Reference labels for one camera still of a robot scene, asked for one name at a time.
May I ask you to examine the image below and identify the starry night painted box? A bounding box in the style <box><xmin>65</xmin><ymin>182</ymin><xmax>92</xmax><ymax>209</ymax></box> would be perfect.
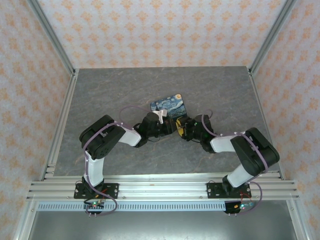
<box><xmin>149</xmin><ymin>92</ymin><xmax>189</xmax><ymax>120</ymax></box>

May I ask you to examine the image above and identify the right controller circuit board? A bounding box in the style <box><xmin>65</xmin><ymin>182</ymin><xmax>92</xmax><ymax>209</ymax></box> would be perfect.
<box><xmin>224</xmin><ymin>199</ymin><xmax>256</xmax><ymax>216</ymax></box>

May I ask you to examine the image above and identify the controller circuit board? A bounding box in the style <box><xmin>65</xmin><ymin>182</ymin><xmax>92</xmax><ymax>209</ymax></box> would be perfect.
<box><xmin>224</xmin><ymin>199</ymin><xmax>256</xmax><ymax>216</ymax></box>
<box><xmin>83</xmin><ymin>199</ymin><xmax>106</xmax><ymax>217</ymax></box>

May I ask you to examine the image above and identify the grey metal panel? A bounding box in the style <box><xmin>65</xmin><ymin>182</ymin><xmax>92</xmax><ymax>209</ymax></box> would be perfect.
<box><xmin>27</xmin><ymin>211</ymin><xmax>296</xmax><ymax>240</ymax></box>

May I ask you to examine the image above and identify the left controller circuit board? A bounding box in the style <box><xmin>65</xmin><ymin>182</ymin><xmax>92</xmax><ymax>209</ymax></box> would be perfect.
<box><xmin>83</xmin><ymin>199</ymin><xmax>106</xmax><ymax>217</ymax></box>

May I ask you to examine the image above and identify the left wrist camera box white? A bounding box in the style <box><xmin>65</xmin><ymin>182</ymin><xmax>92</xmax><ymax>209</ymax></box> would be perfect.
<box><xmin>152</xmin><ymin>109</ymin><xmax>169</xmax><ymax>125</ymax></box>

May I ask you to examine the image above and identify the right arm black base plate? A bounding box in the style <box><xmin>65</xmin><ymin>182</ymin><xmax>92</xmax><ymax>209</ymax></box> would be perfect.
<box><xmin>206</xmin><ymin>181</ymin><xmax>252</xmax><ymax>200</ymax></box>

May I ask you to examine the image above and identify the aluminium front mounting rail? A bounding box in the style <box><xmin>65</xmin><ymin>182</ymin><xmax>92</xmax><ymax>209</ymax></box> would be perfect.
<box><xmin>26</xmin><ymin>174</ymin><xmax>300</xmax><ymax>201</ymax></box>

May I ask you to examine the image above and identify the right aluminium side rail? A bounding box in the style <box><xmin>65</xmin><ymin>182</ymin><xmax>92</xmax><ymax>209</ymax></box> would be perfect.
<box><xmin>248</xmin><ymin>68</ymin><xmax>285</xmax><ymax>180</ymax></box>

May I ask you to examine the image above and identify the aluminium side rail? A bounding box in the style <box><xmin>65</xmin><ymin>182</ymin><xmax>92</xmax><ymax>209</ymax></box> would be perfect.
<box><xmin>248</xmin><ymin>68</ymin><xmax>285</xmax><ymax>180</ymax></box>
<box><xmin>39</xmin><ymin>69</ymin><xmax>80</xmax><ymax>181</ymax></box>

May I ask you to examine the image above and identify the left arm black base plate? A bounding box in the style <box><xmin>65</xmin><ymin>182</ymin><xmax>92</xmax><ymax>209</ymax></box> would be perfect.
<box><xmin>73</xmin><ymin>183</ymin><xmax>120</xmax><ymax>200</ymax></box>

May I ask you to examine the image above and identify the slotted grey cable duct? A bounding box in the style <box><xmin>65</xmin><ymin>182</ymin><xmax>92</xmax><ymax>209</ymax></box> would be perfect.
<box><xmin>36</xmin><ymin>202</ymin><xmax>226</xmax><ymax>212</ymax></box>

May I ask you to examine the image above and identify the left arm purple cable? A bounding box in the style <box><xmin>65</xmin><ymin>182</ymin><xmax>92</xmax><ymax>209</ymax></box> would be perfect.
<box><xmin>82</xmin><ymin>104</ymin><xmax>156</xmax><ymax>217</ymax></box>

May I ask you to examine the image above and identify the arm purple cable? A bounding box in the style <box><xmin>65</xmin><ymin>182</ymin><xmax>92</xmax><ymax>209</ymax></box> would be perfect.
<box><xmin>82</xmin><ymin>104</ymin><xmax>156</xmax><ymax>217</ymax></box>
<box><xmin>199</xmin><ymin>108</ymin><xmax>270</xmax><ymax>216</ymax></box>

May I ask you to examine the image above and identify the left aluminium side rail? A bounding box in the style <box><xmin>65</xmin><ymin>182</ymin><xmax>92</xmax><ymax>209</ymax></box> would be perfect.
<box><xmin>39</xmin><ymin>69</ymin><xmax>80</xmax><ymax>181</ymax></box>

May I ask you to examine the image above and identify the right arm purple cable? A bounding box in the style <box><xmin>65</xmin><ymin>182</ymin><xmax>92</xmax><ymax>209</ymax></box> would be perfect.
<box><xmin>199</xmin><ymin>108</ymin><xmax>270</xmax><ymax>216</ymax></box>

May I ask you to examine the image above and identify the right aluminium frame post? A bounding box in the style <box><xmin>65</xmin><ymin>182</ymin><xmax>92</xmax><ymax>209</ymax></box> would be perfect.
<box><xmin>249</xmin><ymin>0</ymin><xmax>298</xmax><ymax>76</ymax></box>

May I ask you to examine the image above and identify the aluminium frame post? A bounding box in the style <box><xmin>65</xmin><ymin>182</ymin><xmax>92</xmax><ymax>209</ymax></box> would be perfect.
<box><xmin>249</xmin><ymin>0</ymin><xmax>298</xmax><ymax>76</ymax></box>
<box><xmin>26</xmin><ymin>0</ymin><xmax>76</xmax><ymax>76</ymax></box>

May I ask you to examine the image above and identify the left aluminium frame post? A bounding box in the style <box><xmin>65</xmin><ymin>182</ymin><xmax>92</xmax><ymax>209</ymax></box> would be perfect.
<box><xmin>26</xmin><ymin>0</ymin><xmax>76</xmax><ymax>76</ymax></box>

